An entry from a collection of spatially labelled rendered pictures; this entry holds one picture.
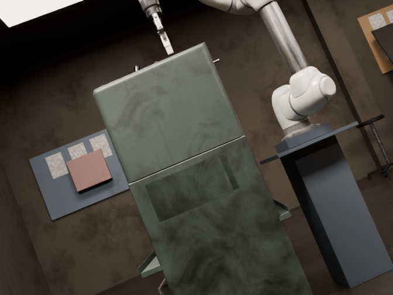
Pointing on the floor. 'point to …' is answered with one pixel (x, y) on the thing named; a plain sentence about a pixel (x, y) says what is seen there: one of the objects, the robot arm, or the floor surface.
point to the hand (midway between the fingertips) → (168, 47)
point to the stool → (378, 145)
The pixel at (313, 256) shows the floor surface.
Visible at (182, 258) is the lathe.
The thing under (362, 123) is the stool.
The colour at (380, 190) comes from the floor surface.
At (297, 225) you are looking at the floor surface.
